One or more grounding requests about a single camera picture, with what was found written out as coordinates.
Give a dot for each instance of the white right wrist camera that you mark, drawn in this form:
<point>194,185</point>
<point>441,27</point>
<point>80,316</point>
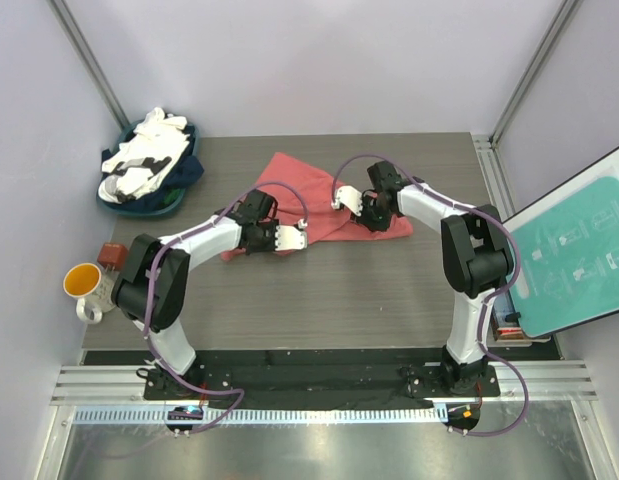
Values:
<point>348,197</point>

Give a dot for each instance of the teal instruction board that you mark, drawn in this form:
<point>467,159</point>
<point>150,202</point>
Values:
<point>569,249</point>

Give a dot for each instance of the left aluminium corner post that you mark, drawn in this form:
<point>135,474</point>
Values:
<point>81,46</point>

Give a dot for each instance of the red book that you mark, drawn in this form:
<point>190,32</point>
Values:
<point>515,336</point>

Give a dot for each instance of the green garment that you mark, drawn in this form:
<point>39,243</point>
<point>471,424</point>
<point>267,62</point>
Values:
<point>171,197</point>

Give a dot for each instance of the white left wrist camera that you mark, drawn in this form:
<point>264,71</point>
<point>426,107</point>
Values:
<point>290,238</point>

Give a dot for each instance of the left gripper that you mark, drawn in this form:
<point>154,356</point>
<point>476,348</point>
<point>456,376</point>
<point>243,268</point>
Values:
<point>271,246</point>

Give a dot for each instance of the pink t-shirt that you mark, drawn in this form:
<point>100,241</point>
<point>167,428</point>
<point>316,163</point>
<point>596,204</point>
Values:
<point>296,184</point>

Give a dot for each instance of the teal laundry basket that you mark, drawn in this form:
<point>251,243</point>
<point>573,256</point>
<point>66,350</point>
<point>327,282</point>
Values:
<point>139,200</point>

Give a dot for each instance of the white mug orange inside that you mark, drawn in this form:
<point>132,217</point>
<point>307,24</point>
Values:
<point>91,288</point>

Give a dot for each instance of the blue patterned book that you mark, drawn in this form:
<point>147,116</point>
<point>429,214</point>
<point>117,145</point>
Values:
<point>504,314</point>

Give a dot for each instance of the aluminium corner post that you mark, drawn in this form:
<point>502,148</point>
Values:
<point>81,46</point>
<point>557,27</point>

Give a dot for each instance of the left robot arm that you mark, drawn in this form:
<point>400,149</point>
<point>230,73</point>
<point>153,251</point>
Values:
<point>150,288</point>

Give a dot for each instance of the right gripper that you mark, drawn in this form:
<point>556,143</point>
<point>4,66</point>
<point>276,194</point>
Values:
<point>381,226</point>

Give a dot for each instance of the right aluminium corner post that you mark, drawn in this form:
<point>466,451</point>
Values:
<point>557,27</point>

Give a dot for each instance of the aluminium frame rail right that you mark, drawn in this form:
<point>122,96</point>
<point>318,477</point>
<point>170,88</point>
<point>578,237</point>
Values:
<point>493,175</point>

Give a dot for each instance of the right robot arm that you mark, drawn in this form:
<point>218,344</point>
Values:
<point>476,256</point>

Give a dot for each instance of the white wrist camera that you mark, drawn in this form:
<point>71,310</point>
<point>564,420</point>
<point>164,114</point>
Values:
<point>290,238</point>
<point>348,197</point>

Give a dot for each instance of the small red box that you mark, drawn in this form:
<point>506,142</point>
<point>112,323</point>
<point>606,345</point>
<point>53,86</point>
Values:
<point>112,256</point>

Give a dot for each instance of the aluminium front rail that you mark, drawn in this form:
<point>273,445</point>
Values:
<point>118,395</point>

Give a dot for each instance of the white t-shirt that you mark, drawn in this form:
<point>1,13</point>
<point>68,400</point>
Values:
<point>142,163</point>

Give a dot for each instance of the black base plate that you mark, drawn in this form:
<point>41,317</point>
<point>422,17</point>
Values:
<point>297,375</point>

